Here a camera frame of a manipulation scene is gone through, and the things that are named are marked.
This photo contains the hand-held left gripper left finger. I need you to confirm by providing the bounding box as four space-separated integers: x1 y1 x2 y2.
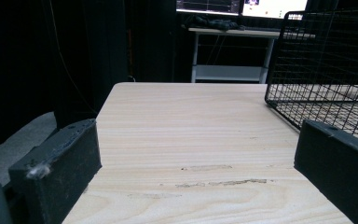
7 118 103 224

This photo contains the black wire basket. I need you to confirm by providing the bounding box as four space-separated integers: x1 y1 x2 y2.
264 7 358 147

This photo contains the computer monitor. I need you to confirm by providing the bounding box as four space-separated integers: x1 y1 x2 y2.
175 0 241 17
241 0 310 21

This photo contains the dark cloth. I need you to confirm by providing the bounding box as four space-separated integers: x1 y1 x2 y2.
181 14 246 32

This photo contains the black curtain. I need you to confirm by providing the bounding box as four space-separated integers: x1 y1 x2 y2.
0 0 178 160

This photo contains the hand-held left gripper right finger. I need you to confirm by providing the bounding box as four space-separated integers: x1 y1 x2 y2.
294 119 358 224

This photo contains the thin hanging cable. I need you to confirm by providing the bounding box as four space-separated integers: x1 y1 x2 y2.
48 0 99 115

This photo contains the white desk with shelf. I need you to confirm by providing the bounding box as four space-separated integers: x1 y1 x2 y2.
187 27 316 84

